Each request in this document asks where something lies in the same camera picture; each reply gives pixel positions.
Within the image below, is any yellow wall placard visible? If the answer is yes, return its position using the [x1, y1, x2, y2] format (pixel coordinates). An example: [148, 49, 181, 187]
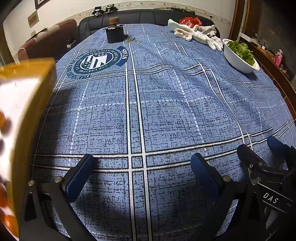
[28, 11, 38, 28]

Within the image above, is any green lettuce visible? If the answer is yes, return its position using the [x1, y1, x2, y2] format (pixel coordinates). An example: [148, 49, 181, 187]
[228, 41, 255, 65]

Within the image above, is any framed wall picture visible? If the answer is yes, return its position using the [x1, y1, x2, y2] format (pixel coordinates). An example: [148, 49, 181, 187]
[35, 0, 55, 10]

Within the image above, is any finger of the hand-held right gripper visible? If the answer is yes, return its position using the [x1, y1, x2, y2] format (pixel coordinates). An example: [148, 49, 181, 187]
[267, 136, 296, 171]
[237, 144, 287, 183]

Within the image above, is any pink bottle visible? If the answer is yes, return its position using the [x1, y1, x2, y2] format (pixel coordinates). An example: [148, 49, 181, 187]
[273, 50, 284, 65]

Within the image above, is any dark wooden sideboard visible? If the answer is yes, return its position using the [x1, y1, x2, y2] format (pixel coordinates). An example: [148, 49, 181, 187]
[229, 0, 296, 91]

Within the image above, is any black leather sofa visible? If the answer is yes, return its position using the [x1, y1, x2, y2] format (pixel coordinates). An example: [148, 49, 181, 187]
[79, 10, 215, 43]

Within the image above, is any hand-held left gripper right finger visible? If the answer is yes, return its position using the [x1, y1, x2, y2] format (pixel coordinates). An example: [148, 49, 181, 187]
[190, 153, 275, 241]

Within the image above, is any white bowl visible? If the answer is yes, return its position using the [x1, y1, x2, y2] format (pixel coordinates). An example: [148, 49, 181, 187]
[222, 39, 260, 74]

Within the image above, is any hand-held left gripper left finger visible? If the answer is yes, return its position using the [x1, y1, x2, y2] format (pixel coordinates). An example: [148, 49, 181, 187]
[20, 153, 97, 241]

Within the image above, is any red plastic bag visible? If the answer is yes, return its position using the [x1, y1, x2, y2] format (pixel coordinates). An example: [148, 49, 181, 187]
[179, 17, 203, 27]

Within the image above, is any black box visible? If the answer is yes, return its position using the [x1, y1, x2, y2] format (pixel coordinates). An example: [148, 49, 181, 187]
[106, 25, 127, 43]

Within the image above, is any brown upholstered chair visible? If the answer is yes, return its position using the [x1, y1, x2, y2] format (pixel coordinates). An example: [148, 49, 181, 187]
[18, 19, 80, 64]

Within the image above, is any yellow cardboard box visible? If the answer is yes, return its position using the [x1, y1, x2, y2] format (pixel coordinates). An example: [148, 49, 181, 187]
[0, 58, 56, 238]

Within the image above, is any blue checked printed blanket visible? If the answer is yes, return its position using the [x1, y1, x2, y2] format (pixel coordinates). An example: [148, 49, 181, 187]
[30, 23, 296, 241]

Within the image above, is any pale cloth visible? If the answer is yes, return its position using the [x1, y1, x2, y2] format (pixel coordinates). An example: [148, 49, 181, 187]
[168, 19, 185, 32]

